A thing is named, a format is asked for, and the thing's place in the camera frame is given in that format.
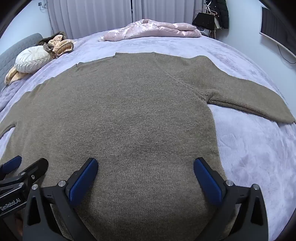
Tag pink quilted jacket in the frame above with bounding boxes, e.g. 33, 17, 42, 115
99, 19, 202, 42

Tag black television cable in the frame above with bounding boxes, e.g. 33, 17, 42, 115
277, 44, 296, 65

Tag beige and brown clothes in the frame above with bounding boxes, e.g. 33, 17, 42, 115
5, 35, 74, 85

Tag white pleated curtain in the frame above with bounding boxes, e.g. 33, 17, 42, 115
47, 0, 133, 40
133, 0, 197, 26

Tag white round pleated pillow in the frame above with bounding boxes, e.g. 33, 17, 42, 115
15, 45, 52, 73

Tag black hanging coat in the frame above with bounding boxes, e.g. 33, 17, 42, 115
214, 0, 229, 29

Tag brown knit sweater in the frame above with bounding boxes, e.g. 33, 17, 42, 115
0, 52, 296, 241

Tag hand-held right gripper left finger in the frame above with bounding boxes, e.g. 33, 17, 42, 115
22, 158, 99, 241

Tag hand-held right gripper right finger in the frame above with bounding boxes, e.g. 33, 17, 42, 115
193, 157, 270, 241

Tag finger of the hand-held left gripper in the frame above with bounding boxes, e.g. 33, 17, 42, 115
16, 158, 49, 189
0, 155, 23, 179

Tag lavender plush blanket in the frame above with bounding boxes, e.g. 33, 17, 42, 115
0, 30, 296, 237

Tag black hanging bag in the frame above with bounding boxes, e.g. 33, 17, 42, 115
192, 12, 216, 30

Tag brown furry cloth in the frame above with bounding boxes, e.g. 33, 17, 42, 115
38, 31, 67, 45

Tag grey quilted headboard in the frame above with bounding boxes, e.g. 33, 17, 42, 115
0, 33, 43, 86

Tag wall-mounted television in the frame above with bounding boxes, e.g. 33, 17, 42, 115
259, 6, 296, 58

